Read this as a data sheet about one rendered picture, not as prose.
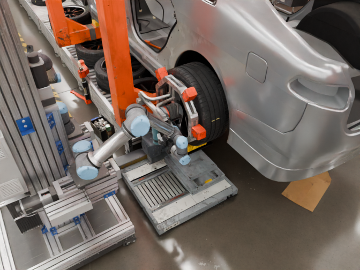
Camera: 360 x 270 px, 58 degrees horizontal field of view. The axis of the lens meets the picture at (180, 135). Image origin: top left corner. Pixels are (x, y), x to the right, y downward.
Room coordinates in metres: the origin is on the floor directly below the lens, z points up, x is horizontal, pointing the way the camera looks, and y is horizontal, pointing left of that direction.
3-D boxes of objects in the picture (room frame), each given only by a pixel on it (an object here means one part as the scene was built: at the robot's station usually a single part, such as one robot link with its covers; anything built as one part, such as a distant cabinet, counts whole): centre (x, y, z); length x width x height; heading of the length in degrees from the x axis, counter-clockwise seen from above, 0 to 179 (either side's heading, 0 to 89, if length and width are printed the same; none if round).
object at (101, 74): (3.51, 0.69, 0.39); 0.66 x 0.66 x 0.24
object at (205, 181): (2.16, -0.13, 0.13); 0.50 x 0.36 x 0.10; 32
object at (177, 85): (2.10, 0.03, 0.85); 0.54 x 0.07 x 0.54; 32
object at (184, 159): (1.58, -0.01, 0.85); 0.11 x 0.08 x 0.09; 32
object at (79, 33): (4.19, 1.23, 0.69); 0.52 x 0.17 x 0.35; 122
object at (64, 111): (1.90, 0.88, 0.98); 0.13 x 0.12 x 0.14; 108
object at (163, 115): (1.95, 0.09, 1.03); 0.19 x 0.18 x 0.11; 122
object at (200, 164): (2.19, -0.11, 0.32); 0.40 x 0.30 x 0.28; 32
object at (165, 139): (1.72, 0.07, 0.86); 0.12 x 0.08 x 0.09; 32
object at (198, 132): (1.84, -0.14, 0.85); 0.09 x 0.08 x 0.07; 32
